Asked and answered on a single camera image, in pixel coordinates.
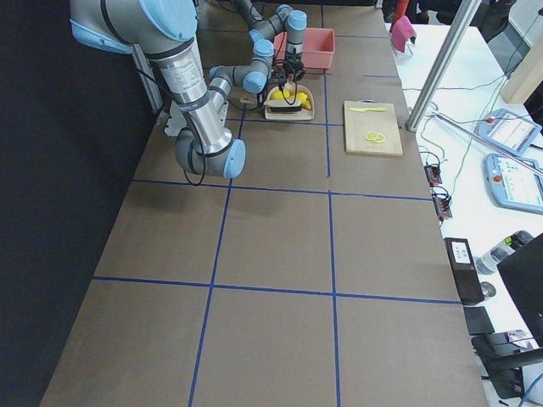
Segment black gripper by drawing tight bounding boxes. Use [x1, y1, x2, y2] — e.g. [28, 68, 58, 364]
[283, 52, 305, 79]
[270, 64, 287, 87]

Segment beige plastic dustpan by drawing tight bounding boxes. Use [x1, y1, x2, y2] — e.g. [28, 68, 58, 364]
[264, 75, 316, 121]

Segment yellow toy lemon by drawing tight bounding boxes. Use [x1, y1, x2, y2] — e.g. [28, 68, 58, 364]
[270, 89, 286, 100]

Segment black bristle hand brush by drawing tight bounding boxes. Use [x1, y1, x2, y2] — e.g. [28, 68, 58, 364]
[239, 93, 302, 114]

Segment yellow toy corn cob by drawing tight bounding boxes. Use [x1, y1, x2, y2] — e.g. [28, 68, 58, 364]
[296, 92, 312, 110]

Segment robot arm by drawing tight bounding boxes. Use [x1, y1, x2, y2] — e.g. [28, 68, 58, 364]
[229, 0, 307, 81]
[70, 1, 293, 179]

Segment pink plastic bin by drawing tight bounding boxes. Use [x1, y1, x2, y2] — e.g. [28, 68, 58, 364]
[273, 27, 335, 70]

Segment yellow toy knife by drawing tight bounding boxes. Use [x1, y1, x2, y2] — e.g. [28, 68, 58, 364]
[349, 107, 387, 113]

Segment white mounting pillar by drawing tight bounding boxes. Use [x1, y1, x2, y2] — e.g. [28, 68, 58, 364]
[165, 101, 229, 137]

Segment wooden cutting board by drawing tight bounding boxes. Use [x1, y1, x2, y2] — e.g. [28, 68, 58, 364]
[344, 101, 403, 157]

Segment red cloth chair back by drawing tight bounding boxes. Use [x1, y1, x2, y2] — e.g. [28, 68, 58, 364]
[390, 15, 417, 54]

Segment orange relay module far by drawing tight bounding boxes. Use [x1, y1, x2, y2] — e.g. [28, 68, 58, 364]
[423, 163, 442, 187]

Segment orange relay module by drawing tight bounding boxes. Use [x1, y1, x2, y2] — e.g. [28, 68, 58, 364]
[431, 189, 452, 221]
[423, 163, 442, 187]

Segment orange relay module near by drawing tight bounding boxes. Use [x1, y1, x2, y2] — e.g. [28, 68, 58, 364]
[431, 189, 452, 221]

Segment far teach pendant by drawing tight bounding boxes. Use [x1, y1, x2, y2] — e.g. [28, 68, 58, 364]
[475, 109, 542, 157]

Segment teach pendant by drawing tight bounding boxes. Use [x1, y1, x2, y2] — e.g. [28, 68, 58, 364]
[484, 153, 542, 215]
[475, 109, 542, 157]

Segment near teach pendant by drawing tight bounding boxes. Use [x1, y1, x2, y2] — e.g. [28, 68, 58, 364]
[484, 153, 542, 215]

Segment white reacher grabber stick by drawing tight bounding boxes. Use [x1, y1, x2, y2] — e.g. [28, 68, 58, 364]
[434, 113, 543, 177]

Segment brown cardboard box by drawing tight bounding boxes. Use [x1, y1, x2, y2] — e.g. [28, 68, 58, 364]
[444, 237, 484, 306]

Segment black monitor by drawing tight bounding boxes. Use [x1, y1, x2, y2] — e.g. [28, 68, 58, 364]
[497, 237, 542, 346]

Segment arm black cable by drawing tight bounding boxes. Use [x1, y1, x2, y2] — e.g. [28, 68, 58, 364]
[135, 63, 213, 187]

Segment aluminium frame post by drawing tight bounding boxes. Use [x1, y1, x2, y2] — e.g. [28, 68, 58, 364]
[406, 0, 482, 132]

